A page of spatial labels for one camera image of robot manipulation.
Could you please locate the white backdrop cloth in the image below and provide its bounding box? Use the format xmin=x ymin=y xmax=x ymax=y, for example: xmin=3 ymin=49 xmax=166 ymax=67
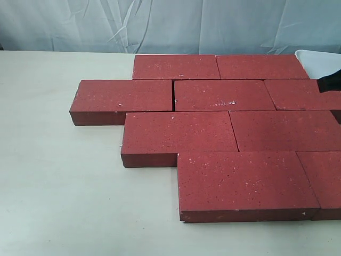
xmin=1 ymin=0 xmax=340 ymax=54

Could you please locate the white tray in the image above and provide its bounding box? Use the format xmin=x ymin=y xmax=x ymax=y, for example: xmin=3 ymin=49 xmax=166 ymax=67
xmin=295 ymin=50 xmax=341 ymax=79

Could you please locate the red brick third row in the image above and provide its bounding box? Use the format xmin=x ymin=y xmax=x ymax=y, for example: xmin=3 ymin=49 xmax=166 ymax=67
xmin=230 ymin=110 xmax=340 ymax=151

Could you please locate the red brick front large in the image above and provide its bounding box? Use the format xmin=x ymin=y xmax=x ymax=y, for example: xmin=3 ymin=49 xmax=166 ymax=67
xmin=177 ymin=151 xmax=320 ymax=223

